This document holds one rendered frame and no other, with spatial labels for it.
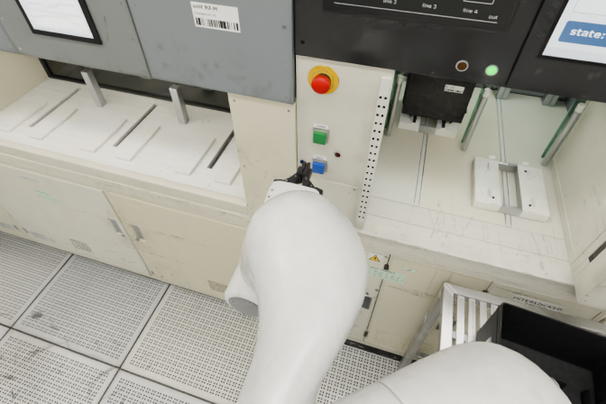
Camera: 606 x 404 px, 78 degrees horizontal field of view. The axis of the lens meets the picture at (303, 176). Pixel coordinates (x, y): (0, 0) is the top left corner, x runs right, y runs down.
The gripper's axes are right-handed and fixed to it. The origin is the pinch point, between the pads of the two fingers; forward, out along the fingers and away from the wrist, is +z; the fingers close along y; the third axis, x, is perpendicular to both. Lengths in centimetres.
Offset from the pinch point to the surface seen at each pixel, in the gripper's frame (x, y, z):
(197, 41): 20.0, -27.3, 11.6
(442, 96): -16, 30, 64
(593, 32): 32, 42, 12
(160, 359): -120, -61, -18
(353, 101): 11.1, 7.0, 13.0
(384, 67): 20.4, 12.1, 12.4
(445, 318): -44, 41, -1
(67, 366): -120, -99, -33
